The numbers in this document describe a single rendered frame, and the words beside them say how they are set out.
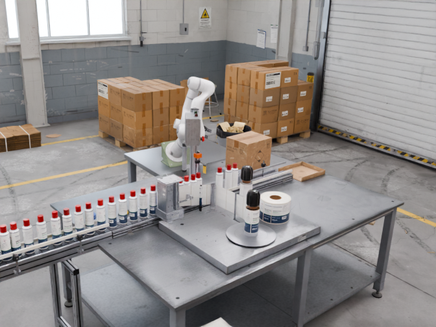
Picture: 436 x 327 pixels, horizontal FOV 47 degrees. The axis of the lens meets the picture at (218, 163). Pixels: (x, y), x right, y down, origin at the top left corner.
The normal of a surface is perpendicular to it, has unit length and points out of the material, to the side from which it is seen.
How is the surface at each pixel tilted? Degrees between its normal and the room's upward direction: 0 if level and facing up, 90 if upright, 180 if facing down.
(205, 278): 0
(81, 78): 90
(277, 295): 1
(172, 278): 0
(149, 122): 91
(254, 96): 90
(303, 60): 90
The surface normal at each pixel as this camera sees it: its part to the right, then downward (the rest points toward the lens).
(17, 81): 0.61, 0.29
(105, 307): 0.04, -0.94
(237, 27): -0.80, 0.18
